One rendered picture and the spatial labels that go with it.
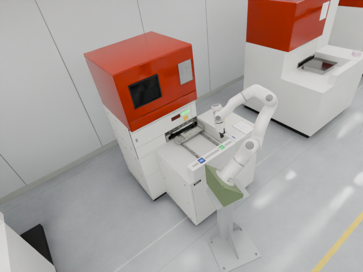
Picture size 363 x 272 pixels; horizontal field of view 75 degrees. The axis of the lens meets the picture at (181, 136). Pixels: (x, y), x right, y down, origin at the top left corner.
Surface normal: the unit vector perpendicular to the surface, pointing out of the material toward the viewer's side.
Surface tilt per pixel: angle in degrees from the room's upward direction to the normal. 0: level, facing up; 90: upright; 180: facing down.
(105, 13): 90
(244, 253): 0
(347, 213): 0
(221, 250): 0
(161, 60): 90
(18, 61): 90
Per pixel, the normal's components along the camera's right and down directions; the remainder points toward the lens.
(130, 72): 0.59, 0.46
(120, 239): -0.12, -0.76
